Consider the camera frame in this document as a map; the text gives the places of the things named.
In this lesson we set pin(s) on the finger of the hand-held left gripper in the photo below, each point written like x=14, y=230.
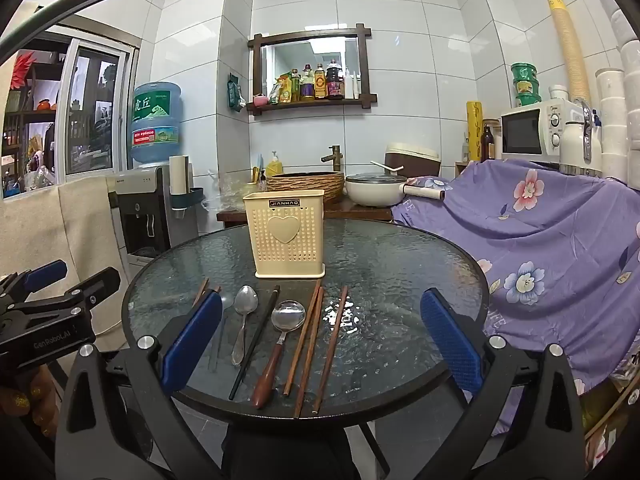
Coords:
x=97, y=285
x=47, y=272

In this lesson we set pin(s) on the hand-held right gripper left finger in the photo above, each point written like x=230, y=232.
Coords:
x=192, y=342

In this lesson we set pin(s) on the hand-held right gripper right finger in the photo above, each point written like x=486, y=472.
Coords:
x=450, y=342

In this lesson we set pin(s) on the cream plastic utensil holder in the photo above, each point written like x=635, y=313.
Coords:
x=283, y=252

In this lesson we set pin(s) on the person's left hand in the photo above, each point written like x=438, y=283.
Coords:
x=30, y=405

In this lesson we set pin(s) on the black chopstick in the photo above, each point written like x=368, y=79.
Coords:
x=255, y=342

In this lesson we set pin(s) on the water dispenser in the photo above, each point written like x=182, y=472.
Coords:
x=137, y=210

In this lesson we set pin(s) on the purple floral cloth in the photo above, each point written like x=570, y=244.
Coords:
x=540, y=260

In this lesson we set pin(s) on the paper cup dispenser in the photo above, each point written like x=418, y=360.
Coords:
x=178, y=177

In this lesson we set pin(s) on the clear plastic bag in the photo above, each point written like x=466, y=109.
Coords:
x=225, y=197

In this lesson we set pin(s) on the wooden washstand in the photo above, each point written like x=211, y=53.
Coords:
x=350, y=213

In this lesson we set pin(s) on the sliding window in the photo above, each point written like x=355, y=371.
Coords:
x=67, y=110

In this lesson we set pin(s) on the cream cooking pot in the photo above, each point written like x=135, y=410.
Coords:
x=372, y=195

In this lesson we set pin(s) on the blue water jug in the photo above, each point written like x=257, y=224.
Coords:
x=156, y=125

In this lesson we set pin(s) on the wooden crate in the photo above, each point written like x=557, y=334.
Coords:
x=461, y=168

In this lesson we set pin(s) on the glass pot lid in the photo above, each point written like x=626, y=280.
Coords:
x=375, y=178

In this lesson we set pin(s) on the brown and cream rice cooker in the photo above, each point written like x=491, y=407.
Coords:
x=420, y=162

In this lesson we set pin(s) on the white rice paddle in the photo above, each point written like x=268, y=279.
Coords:
x=387, y=166

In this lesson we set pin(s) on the woven pattern wash basin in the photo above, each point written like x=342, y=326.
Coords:
x=305, y=187

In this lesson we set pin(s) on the small clear bottle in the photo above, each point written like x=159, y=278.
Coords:
x=466, y=150

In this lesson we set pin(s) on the yellow soap pump bottle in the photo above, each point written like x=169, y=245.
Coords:
x=274, y=166

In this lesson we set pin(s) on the brown glass bottle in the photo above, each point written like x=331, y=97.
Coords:
x=487, y=147

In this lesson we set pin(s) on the red artificial flower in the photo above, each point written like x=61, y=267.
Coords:
x=22, y=66

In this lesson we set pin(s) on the yellow wrap roll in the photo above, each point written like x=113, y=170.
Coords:
x=474, y=130

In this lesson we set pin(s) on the bamboo style faucet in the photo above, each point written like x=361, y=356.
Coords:
x=334, y=157

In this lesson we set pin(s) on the white microwave oven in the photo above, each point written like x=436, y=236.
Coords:
x=522, y=132

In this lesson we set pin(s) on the white thermos jug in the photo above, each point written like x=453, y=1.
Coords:
x=575, y=145

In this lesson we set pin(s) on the green hanging packet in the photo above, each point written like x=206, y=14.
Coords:
x=234, y=91

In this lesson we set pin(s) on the pink small dish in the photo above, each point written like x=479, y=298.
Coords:
x=260, y=100

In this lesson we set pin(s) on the white green seasoning packet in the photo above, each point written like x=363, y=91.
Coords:
x=275, y=93

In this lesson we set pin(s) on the wooden framed mirror shelf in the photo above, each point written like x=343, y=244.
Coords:
x=257, y=75

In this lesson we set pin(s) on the yellow green seasoning pouch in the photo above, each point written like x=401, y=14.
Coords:
x=285, y=89

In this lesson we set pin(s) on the white squeeze bottle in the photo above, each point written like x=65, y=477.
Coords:
x=356, y=87
x=348, y=85

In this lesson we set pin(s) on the white lidded jar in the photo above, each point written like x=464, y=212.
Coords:
x=558, y=92

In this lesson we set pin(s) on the green oil bottle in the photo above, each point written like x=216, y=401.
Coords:
x=295, y=87

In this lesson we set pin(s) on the purple label sauce bottle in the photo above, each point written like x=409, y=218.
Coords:
x=307, y=85

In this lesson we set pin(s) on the dark soy sauce bottle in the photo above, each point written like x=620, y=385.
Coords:
x=334, y=82

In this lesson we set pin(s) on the stack of white cups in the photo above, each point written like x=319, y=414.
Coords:
x=617, y=110

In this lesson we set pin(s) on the yellow label sauce bottle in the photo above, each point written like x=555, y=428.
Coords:
x=320, y=84

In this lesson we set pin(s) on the tall stack of paper cups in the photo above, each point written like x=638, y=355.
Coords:
x=567, y=45

